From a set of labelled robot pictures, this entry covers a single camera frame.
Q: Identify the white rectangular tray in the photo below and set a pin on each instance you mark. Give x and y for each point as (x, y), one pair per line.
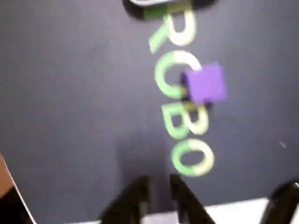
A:
(149, 2)

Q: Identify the purple cube block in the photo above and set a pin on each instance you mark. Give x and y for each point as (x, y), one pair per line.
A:
(206, 82)

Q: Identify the black curved plastic piece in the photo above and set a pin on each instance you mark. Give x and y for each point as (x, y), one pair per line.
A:
(282, 205)

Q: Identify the black mat with green lettering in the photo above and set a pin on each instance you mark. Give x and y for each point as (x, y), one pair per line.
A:
(70, 93)

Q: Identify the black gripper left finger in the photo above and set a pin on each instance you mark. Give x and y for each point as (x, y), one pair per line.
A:
(128, 205)

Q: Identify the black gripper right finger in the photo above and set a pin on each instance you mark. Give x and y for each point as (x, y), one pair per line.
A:
(189, 205)

